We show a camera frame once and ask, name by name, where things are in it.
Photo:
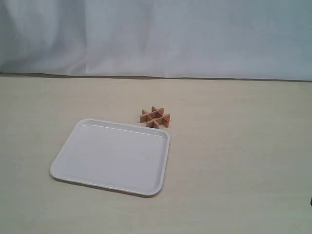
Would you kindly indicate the notched wooden piece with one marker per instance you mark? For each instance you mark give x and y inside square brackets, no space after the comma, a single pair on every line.
[151,114]
[160,118]
[145,117]
[164,120]

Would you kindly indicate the white rectangular plastic tray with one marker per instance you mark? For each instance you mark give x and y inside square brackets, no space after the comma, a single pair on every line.
[114,156]

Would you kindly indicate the white backdrop cloth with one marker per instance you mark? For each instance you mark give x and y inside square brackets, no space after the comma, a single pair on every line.
[269,39]

